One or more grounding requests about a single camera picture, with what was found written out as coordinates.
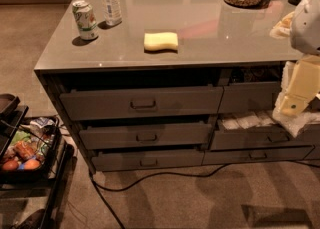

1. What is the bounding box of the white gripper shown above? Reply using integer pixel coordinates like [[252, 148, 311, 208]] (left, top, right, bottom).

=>
[[278, 55, 320, 117]]

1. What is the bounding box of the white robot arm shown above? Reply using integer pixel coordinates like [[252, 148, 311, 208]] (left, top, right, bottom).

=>
[[280, 0, 320, 116]]

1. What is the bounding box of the snack bag on counter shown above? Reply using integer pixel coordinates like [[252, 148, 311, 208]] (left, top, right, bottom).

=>
[[269, 12, 294, 39]]

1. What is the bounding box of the grey counter cabinet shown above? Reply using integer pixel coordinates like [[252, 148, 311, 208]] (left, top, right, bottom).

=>
[[33, 0, 320, 175]]

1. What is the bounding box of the yellow sponge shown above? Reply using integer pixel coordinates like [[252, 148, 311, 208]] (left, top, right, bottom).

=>
[[144, 32, 178, 51]]

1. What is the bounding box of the green white soda can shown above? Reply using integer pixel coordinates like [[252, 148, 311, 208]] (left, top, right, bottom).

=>
[[72, 0, 98, 41]]

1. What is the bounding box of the black bin of snacks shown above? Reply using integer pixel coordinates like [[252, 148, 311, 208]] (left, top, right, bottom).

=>
[[0, 117, 61, 184]]

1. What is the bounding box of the dark tray on cart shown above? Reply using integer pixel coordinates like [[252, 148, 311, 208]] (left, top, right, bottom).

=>
[[0, 94, 20, 118]]

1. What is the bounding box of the black power cable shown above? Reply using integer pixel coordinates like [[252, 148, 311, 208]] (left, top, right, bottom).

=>
[[88, 159, 320, 229]]

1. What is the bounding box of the black cart frame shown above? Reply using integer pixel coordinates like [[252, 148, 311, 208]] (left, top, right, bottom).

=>
[[0, 106, 74, 229]]

